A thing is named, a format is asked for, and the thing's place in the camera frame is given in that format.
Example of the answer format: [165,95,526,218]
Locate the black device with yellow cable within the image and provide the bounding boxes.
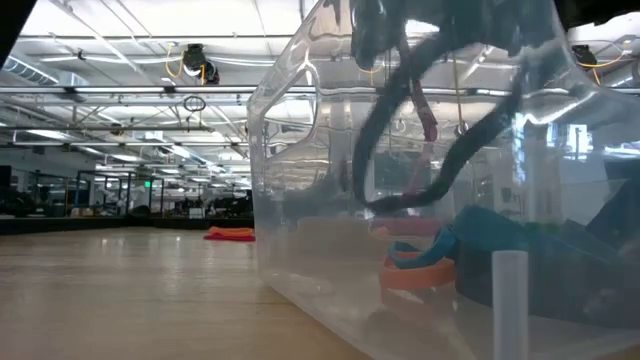
[571,43,599,69]

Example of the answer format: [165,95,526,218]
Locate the clear plastic bin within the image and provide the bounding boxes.
[247,0,640,360]

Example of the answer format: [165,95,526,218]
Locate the red desk lamp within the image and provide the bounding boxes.
[349,0,446,236]

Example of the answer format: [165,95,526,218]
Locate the black overhead camera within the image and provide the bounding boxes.
[180,43,221,86]

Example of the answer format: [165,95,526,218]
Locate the orange wide rubber band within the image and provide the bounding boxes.
[379,248,457,292]

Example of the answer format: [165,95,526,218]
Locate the black background workstation frame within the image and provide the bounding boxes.
[74,169,166,219]

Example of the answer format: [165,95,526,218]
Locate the black hanging cable loop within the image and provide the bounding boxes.
[182,94,208,114]

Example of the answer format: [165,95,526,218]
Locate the blue wide rubber band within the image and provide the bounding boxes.
[387,203,624,271]

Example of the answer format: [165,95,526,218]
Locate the orange-red rubber band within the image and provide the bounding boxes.
[203,226,257,244]

